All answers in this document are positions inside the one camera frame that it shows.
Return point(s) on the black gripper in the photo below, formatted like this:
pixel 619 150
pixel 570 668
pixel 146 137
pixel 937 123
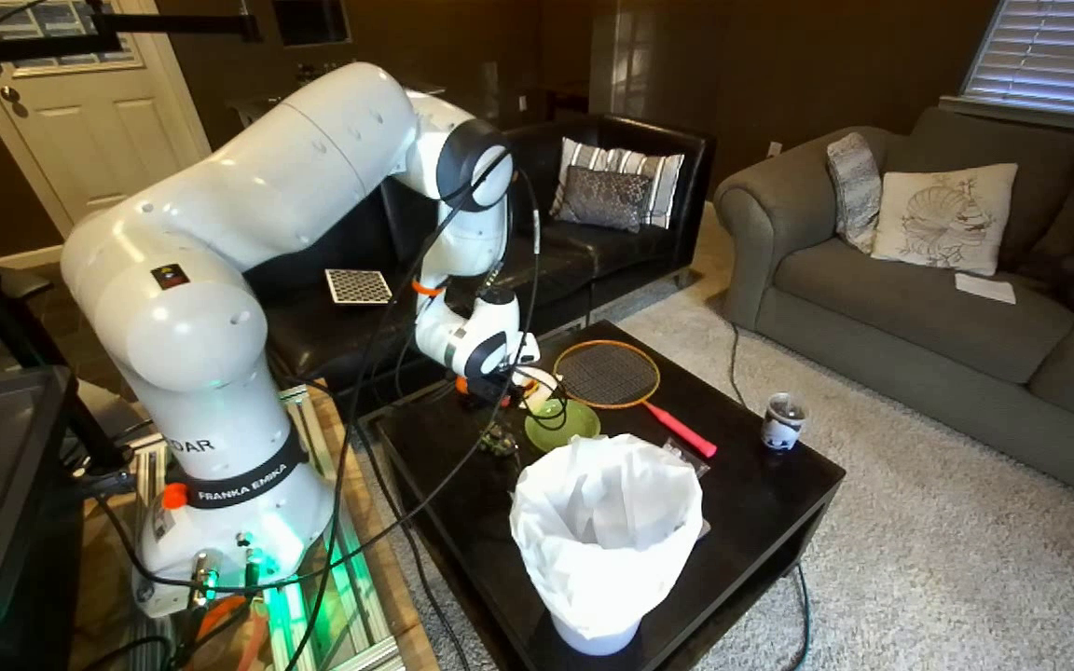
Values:
pixel 514 371

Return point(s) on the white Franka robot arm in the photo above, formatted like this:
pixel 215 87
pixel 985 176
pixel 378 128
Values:
pixel 223 246

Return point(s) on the black leather armchair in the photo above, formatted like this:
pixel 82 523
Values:
pixel 588 272

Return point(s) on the grey brown pillow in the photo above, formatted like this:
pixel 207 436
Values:
pixel 605 198

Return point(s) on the white tablet on armchair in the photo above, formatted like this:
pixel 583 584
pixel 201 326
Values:
pixel 356 285

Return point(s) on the black coffee table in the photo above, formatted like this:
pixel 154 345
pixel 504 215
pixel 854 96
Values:
pixel 748 497

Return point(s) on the translucent white waste bin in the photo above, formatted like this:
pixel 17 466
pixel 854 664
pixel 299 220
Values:
pixel 590 639

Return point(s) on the striped white grey pillow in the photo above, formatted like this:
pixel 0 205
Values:
pixel 670 172
pixel 854 186

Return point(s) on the robot mounting platform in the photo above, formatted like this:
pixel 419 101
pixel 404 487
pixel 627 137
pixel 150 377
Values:
pixel 350 607

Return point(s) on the grey fabric sofa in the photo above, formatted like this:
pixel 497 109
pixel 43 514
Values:
pixel 932 347

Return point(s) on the cream printed pillow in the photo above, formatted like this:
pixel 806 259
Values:
pixel 946 217

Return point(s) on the white paper sheet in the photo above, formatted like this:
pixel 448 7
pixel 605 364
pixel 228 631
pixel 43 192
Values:
pixel 985 289

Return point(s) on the white panelled door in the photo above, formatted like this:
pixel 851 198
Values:
pixel 89 123

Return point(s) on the black tripod pole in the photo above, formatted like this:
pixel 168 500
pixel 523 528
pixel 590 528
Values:
pixel 17 347

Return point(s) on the black equipment box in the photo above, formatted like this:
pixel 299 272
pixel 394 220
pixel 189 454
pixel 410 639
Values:
pixel 0 523

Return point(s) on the window blinds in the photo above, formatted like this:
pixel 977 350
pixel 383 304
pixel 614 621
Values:
pixel 1051 57

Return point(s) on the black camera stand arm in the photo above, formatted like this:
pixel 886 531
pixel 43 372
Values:
pixel 64 41

